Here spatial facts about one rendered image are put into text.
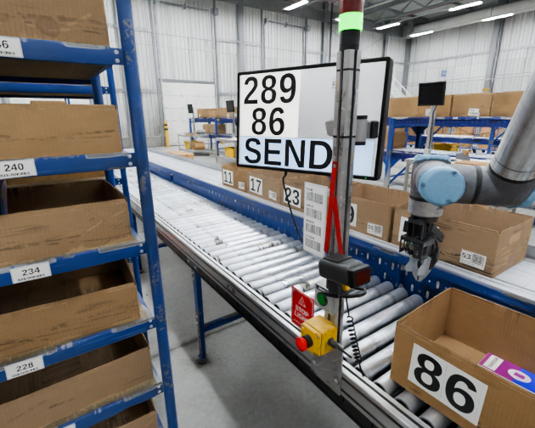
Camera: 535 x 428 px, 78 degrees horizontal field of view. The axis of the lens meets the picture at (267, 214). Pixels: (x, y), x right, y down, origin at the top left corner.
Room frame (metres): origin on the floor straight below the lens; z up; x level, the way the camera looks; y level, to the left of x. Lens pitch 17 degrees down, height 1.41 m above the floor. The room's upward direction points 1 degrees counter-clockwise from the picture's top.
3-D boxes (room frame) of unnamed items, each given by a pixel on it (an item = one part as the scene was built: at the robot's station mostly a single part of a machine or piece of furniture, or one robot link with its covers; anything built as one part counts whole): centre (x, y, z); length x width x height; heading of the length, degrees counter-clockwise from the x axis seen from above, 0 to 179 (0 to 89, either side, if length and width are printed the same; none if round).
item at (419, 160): (0.89, -0.44, 1.25); 0.10 x 0.09 x 0.12; 163
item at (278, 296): (1.26, -0.20, 0.72); 0.52 x 0.05 x 0.05; 124
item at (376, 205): (1.57, -0.53, 0.96); 0.39 x 0.29 x 0.17; 34
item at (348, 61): (0.79, -0.18, 1.11); 0.12 x 0.05 x 0.88; 34
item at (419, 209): (0.89, -0.45, 1.17); 0.10 x 0.09 x 0.05; 35
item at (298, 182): (1.90, -0.31, 0.96); 0.39 x 0.29 x 0.17; 34
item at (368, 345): (0.93, -0.42, 0.72); 0.52 x 0.05 x 0.05; 124
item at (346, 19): (0.80, -0.18, 1.62); 0.05 x 0.05 x 0.06
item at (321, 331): (0.73, -0.15, 0.84); 0.15 x 0.09 x 0.07; 34
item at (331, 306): (0.78, -0.15, 0.95); 0.07 x 0.03 x 0.07; 34
